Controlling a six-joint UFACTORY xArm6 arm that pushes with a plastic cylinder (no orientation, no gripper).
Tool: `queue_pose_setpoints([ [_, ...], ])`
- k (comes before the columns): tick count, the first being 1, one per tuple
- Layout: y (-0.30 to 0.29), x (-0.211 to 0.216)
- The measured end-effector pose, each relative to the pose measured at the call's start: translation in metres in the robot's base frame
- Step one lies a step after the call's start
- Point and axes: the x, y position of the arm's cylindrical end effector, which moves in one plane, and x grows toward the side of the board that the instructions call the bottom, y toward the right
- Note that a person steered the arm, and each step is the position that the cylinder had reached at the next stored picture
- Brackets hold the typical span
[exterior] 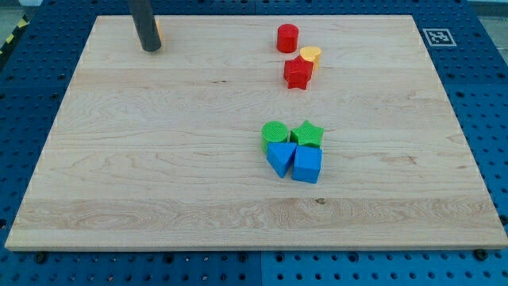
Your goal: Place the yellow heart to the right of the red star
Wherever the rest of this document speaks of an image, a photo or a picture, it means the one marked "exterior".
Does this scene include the red star block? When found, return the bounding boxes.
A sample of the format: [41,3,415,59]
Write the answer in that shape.
[283,56,314,90]

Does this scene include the white fiducial marker tag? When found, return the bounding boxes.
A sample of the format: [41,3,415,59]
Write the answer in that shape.
[422,28,456,47]

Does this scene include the red cylinder block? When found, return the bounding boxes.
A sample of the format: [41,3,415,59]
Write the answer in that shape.
[276,23,299,53]

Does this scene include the blue triangle block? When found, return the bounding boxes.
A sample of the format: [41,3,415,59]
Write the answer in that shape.
[267,142,297,178]

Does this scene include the blue cube block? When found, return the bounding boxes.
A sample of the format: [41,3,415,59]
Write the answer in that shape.
[292,146,322,184]

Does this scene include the green star block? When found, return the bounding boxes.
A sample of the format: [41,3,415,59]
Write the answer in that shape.
[290,120,325,149]

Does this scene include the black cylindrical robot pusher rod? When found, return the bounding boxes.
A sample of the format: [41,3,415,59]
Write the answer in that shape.
[128,0,162,52]

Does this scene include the yellow heart block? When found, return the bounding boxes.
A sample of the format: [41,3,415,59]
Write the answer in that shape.
[299,46,321,71]

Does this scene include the green cylinder block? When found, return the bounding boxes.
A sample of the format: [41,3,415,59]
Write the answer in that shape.
[260,121,289,154]

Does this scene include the yellow block behind rod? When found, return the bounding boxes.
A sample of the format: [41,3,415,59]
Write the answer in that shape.
[155,19,164,45]

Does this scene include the light wooden board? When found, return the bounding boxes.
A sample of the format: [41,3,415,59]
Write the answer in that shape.
[6,15,507,251]

